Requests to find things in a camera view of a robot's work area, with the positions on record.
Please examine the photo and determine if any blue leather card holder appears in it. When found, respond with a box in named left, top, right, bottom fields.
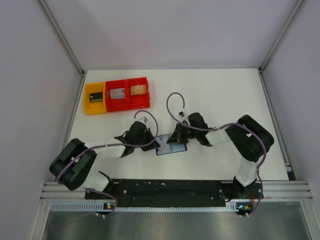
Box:
left=169, top=144, right=188, bottom=154

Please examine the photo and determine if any silver credit card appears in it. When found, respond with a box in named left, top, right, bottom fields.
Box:
left=155, top=134, right=171, bottom=156

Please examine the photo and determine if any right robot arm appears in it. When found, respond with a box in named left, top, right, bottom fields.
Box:
left=167, top=112, right=275, bottom=201

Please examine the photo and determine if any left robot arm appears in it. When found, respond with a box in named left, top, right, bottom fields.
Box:
left=49, top=120, right=160, bottom=192

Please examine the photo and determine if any gold card in bin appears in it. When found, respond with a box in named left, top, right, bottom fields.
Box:
left=130, top=85, right=147, bottom=96

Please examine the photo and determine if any silver card in bin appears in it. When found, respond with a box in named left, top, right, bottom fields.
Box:
left=109, top=88, right=126, bottom=100

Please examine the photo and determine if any black card in bin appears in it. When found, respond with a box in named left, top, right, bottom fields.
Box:
left=89, top=91, right=104, bottom=103

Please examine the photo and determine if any right red plastic bin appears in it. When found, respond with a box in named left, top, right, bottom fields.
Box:
left=127, top=77, right=150, bottom=110

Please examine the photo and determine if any red plastic bin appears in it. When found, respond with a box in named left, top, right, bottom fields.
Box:
left=127, top=77, right=150, bottom=110
left=104, top=79, right=129, bottom=113

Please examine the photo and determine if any middle red plastic bin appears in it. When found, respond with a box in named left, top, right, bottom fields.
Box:
left=104, top=79, right=129, bottom=113

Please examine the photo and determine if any yellow plastic bin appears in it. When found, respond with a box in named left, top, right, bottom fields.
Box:
left=83, top=82, right=107, bottom=115

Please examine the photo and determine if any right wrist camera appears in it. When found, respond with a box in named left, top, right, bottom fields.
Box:
left=178, top=111, right=188, bottom=122

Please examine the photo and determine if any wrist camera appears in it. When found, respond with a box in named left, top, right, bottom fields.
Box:
left=178, top=111, right=188, bottom=122
left=136, top=116, right=149, bottom=126

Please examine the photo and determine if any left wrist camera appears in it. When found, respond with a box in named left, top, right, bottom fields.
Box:
left=136, top=116, right=149, bottom=126

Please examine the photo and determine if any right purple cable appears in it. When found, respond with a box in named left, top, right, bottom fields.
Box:
left=166, top=92, right=267, bottom=217

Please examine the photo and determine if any purple cable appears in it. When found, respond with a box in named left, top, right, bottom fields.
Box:
left=56, top=109, right=160, bottom=218
left=166, top=92, right=267, bottom=217

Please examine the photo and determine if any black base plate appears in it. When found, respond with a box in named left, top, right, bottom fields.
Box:
left=83, top=178, right=266, bottom=208

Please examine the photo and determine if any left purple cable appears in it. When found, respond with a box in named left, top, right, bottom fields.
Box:
left=56, top=109, right=160, bottom=218

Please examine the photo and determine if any white slotted cable duct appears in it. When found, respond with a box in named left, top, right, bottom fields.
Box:
left=50, top=201, right=244, bottom=213

